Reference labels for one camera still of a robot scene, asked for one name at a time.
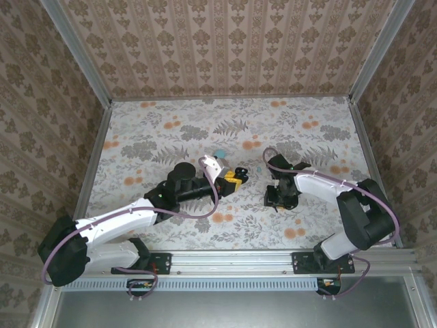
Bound floral patterned table cover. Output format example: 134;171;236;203
76;97;393;252

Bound grey metal sheet panel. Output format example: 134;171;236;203
30;276;437;328

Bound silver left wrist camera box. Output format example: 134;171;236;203
200;155;234;184

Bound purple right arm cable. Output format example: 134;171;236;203
262;146;400;302

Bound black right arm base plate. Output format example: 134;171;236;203
292;251;356;275

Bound long aluminium mounting rail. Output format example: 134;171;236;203
51;249;419;277

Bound thin aluminium table edge rail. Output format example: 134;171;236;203
109;94;352;103

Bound aluminium side rail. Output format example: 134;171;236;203
64;100;113;250
348;100;404;249

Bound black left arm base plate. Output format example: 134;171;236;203
111;251;172;275

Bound grey slotted cable duct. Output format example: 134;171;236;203
63;277;318;292

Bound black cable connector box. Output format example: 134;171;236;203
316;277;343;296
127;278;155;296

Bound aluminium frame post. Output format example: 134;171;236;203
348;0;416;103
39;0;113;107

